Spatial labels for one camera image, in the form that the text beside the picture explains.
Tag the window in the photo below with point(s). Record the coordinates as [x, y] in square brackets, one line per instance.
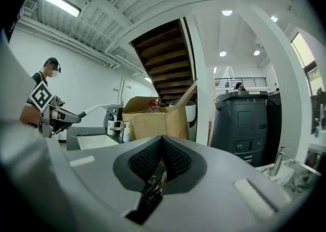
[308, 65]

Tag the chrome faucet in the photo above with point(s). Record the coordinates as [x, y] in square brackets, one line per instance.
[278, 159]
[115, 129]

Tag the white sink basin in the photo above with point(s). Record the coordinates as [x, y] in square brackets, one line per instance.
[95, 142]

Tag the black balcony railing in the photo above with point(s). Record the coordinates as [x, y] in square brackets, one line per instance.
[242, 81]

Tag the large cardboard box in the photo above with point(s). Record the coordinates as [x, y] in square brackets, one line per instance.
[150, 126]

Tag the dark wooden staircase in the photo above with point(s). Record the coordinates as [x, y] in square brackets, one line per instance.
[165, 60]

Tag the dark grey copier machine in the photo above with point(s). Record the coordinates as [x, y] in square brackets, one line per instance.
[242, 124]

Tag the person's left forearm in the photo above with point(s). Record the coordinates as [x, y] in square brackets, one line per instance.
[29, 113]

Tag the white soap pump bottle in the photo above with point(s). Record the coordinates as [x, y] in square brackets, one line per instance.
[110, 126]

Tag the white round bin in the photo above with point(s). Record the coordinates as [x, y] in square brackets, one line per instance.
[191, 113]

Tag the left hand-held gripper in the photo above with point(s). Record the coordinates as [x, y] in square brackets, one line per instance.
[41, 96]

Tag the tube ceiling light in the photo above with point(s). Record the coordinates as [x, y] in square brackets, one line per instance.
[58, 1]

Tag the clear bottle red label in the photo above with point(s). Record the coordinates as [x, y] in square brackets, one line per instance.
[153, 104]

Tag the white spray bottle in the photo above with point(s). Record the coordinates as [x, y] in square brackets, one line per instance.
[126, 134]

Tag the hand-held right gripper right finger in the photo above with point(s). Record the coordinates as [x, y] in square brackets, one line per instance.
[216, 195]

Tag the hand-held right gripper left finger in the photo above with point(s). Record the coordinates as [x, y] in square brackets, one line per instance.
[89, 187]

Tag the round ceiling light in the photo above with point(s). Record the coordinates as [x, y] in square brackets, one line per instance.
[256, 52]
[227, 12]
[222, 53]
[274, 19]

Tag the white marble sink cabinet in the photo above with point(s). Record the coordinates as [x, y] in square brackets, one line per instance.
[293, 180]

